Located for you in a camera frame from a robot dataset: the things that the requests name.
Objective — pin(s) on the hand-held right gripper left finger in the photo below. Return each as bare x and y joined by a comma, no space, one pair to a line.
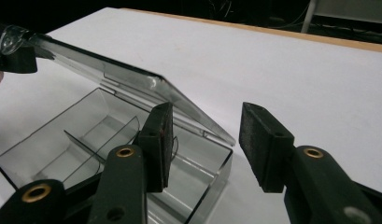
154,155

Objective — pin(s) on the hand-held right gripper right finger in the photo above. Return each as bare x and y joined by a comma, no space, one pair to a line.
266,149

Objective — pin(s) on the clear plastic compartment box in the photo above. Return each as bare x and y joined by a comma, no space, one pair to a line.
86,133

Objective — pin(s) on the white table sheet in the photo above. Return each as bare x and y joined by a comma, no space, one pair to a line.
272,62

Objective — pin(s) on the white desk frame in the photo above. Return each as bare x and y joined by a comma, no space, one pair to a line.
350,11

